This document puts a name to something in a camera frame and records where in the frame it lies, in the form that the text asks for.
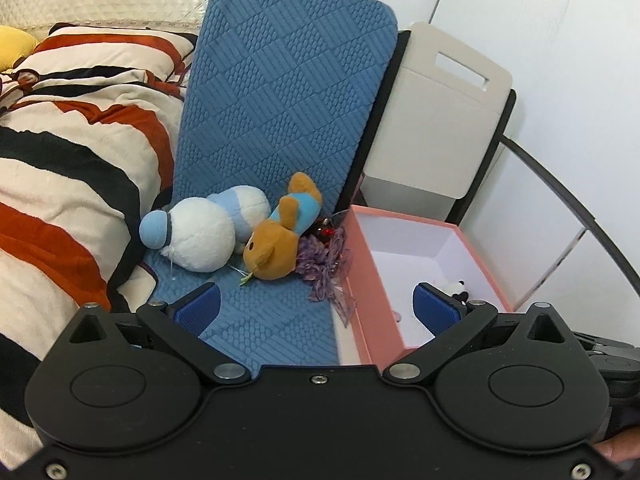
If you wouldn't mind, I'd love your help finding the red and black small toy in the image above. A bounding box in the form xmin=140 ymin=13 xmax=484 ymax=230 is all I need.
xmin=312 ymin=216 xmax=345 ymax=247

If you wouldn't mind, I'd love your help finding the clear suction cup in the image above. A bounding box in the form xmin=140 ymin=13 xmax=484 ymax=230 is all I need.
xmin=169 ymin=260 xmax=177 ymax=282

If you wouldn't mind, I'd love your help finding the person right hand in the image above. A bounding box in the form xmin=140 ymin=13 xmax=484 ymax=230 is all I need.
xmin=594 ymin=427 xmax=640 ymax=463

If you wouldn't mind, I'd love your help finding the small panda plush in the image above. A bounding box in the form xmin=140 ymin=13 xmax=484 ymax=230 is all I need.
xmin=436 ymin=280 xmax=470 ymax=304

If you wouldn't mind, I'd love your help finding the yellow plush pillow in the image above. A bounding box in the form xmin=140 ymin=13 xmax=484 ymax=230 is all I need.
xmin=0 ymin=25 xmax=38 ymax=72

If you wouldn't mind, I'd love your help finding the beige chair backrest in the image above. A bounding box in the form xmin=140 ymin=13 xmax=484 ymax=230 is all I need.
xmin=360 ymin=22 xmax=516 ymax=224

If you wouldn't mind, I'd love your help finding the purple floral scarf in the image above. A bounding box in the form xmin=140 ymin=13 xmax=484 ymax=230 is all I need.
xmin=294 ymin=231 xmax=356 ymax=327

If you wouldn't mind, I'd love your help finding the striped fleece blanket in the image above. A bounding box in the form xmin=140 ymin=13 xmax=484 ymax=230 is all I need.
xmin=1 ymin=24 xmax=198 ymax=469

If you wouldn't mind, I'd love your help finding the pink storage box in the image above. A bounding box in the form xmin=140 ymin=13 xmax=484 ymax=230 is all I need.
xmin=335 ymin=206 xmax=511 ymax=368

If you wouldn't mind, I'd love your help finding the white and blue duck plush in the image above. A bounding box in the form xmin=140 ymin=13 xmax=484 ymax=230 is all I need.
xmin=139 ymin=185 xmax=271 ymax=273

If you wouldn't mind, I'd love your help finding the blue quilted mat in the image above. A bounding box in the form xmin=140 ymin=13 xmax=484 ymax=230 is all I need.
xmin=144 ymin=0 xmax=398 ymax=372

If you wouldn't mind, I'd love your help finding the brown bear plush blue shirt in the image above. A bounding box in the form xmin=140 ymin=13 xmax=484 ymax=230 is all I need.
xmin=241 ymin=172 xmax=322 ymax=284

